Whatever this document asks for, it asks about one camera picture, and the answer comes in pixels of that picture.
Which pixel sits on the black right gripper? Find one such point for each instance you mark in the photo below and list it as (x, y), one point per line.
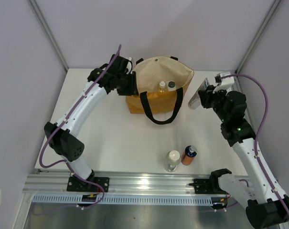
(207, 94)

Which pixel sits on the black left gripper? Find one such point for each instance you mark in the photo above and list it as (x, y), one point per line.
(132, 89)

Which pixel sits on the clear grey tube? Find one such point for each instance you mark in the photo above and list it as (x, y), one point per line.
(195, 100)

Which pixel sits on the clear yellow liquid bottle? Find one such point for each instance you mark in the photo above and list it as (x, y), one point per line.
(162, 87)

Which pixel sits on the mustard canvas tote bag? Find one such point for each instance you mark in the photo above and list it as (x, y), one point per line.
(160, 108)

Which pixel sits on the white square bottle black cap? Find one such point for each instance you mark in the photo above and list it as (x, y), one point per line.
(171, 86)

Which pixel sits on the blue orange pump bottle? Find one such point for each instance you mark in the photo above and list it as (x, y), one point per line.
(189, 154)

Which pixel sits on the clear bottle white cap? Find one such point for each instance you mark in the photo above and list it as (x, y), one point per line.
(173, 159)

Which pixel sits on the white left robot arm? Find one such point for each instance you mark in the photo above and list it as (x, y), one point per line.
(62, 135)

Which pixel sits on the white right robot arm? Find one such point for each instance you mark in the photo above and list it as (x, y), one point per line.
(266, 203)

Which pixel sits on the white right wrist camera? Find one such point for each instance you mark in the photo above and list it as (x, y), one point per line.
(224, 81)

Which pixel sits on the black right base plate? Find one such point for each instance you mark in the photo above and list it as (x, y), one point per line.
(206, 186)

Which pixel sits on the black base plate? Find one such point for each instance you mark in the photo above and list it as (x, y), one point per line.
(206, 186)
(76, 185)

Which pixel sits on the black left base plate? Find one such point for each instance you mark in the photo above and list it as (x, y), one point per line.
(76, 185)

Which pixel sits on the right aluminium frame post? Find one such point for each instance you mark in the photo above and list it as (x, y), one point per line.
(272, 11)

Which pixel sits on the aluminium frame post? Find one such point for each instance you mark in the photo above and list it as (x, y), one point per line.
(272, 11)
(48, 33)

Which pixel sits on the slotted cable duct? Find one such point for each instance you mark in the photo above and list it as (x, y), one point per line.
(123, 200)

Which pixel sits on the left aluminium frame post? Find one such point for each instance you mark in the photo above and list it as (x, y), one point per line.
(48, 33)

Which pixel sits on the aluminium mounting rail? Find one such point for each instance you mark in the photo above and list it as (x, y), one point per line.
(119, 183)

